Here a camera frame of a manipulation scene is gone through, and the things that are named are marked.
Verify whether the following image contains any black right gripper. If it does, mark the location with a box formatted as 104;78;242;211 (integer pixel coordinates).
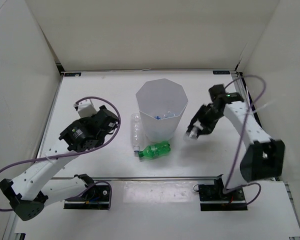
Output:
188;104;224;137

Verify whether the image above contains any blue label water bottle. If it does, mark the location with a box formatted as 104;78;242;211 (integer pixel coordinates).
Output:
183;126;200;142

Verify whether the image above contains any clear plastic bottle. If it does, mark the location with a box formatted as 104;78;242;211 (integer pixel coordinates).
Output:
130;113;142;153

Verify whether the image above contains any green plastic bottle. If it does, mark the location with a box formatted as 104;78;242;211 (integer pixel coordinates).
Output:
138;141;171;159

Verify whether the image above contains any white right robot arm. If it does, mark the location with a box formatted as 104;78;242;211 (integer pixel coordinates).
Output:
185;92;285;200

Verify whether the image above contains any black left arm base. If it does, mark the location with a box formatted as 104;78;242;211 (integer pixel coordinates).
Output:
63;180;113;210

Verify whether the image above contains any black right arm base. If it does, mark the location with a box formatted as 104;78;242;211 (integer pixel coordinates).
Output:
193;176;248;212

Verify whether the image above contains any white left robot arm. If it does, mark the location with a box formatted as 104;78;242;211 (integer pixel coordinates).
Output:
0;104;121;221

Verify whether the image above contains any white octagonal plastic bin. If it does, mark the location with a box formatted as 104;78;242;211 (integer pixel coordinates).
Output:
135;78;188;143

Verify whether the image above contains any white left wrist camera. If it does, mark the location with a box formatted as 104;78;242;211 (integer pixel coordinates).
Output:
73;99;98;118

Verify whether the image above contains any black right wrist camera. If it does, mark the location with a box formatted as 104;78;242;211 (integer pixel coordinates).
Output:
208;84;226;102

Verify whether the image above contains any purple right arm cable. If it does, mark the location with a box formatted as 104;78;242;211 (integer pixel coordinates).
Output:
222;74;268;208

